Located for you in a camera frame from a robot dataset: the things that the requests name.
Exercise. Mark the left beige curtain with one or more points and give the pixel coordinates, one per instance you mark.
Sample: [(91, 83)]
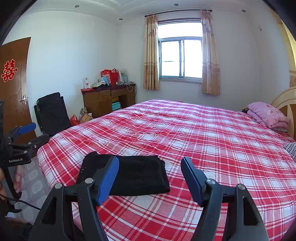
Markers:
[(151, 58)]

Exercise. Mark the camera mount on left gripper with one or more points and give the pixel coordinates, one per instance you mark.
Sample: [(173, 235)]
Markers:
[(1, 119)]

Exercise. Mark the right beige curtain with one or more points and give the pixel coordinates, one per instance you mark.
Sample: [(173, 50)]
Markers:
[(211, 68)]

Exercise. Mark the pink folded blanket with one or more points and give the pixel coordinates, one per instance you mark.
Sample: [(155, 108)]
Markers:
[(268, 116)]

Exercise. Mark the brown wooden door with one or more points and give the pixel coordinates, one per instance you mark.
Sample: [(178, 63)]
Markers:
[(15, 113)]

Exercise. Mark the beige curtain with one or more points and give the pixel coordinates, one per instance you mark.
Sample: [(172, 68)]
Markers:
[(211, 68), (151, 58)]

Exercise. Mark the red double happiness sticker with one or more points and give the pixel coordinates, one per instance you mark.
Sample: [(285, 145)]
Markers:
[(9, 70)]

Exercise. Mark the window with frame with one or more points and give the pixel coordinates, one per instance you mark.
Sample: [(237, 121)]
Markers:
[(180, 44)]

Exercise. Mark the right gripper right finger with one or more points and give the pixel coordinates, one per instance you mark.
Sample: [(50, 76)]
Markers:
[(243, 220)]

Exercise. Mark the red plaid bed sheet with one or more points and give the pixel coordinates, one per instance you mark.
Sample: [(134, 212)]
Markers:
[(229, 146)]

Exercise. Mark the red bag on floor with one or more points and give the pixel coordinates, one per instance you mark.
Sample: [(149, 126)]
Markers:
[(74, 120)]

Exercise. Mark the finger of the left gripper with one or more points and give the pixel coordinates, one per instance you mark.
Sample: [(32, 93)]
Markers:
[(26, 129)]

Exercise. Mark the brown wooden desk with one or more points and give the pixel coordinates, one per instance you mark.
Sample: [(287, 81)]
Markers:
[(99, 101)]

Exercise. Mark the floral bag on floor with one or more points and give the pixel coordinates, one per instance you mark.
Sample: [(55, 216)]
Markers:
[(84, 115)]

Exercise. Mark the red gift bag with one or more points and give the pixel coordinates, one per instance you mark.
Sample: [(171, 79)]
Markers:
[(112, 76)]

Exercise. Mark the black folding chair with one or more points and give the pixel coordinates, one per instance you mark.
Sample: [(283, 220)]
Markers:
[(51, 114)]

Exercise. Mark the teal boxes in desk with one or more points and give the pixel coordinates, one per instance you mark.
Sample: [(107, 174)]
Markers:
[(115, 103)]

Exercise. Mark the black pants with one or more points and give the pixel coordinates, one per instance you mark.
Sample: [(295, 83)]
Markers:
[(137, 175)]

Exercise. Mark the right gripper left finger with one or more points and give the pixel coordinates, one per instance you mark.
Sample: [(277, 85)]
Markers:
[(69, 212)]

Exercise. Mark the striped grey pillow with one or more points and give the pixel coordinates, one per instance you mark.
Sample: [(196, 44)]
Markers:
[(291, 149)]

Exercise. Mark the white card on desk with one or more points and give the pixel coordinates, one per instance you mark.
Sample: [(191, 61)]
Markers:
[(86, 82)]

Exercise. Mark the person's left hand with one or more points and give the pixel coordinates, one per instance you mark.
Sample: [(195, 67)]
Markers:
[(17, 181)]

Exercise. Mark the silver door handle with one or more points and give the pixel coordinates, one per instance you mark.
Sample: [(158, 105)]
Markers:
[(24, 100)]

